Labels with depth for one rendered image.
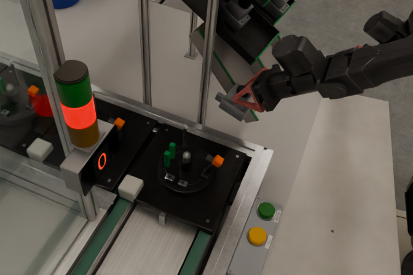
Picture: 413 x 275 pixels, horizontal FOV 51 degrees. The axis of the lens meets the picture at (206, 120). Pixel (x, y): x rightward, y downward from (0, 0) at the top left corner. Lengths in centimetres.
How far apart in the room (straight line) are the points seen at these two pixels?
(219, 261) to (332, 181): 45
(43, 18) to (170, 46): 99
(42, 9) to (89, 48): 97
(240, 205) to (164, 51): 70
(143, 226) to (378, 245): 59
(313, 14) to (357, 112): 201
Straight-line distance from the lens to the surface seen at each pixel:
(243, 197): 107
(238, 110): 99
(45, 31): 62
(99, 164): 81
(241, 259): 99
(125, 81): 144
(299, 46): 82
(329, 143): 136
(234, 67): 117
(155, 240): 104
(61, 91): 67
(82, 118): 70
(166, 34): 162
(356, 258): 118
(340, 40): 323
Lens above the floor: 186
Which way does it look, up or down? 49 degrees down
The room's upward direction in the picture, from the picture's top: 7 degrees clockwise
